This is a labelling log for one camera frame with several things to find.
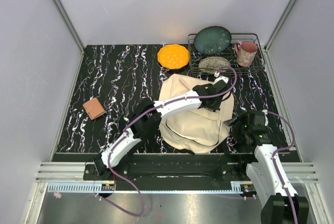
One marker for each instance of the black wire dish rack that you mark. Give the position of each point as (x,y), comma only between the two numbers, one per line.
(229,53)

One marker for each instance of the brown leather wallet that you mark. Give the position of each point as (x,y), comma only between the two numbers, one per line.
(94,108)

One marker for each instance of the dark teal plate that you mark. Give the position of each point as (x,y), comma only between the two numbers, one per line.
(212,40)

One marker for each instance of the orange polka dot plate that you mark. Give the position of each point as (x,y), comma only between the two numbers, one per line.
(173,56)

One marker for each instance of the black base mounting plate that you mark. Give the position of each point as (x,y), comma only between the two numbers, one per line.
(187,167)

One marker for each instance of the beige patterned plate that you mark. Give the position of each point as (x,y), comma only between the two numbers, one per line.
(212,64)

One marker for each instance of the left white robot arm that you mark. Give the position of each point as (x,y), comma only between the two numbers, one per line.
(149,114)

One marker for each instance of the pink patterned mug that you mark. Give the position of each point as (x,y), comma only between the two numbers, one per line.
(245,52)

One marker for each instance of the beige canvas backpack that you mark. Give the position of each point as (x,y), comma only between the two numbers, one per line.
(199,130)

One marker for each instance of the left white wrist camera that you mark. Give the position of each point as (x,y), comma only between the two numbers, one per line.
(219,77)

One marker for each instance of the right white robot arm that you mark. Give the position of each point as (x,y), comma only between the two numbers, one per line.
(280,201)

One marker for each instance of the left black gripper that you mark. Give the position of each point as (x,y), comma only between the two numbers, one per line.
(215,107)

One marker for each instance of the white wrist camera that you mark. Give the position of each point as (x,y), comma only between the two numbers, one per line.
(265,112)
(219,77)

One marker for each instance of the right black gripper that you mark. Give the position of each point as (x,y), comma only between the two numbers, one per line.
(242,118)

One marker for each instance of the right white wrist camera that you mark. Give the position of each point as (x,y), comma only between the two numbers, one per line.
(265,112)

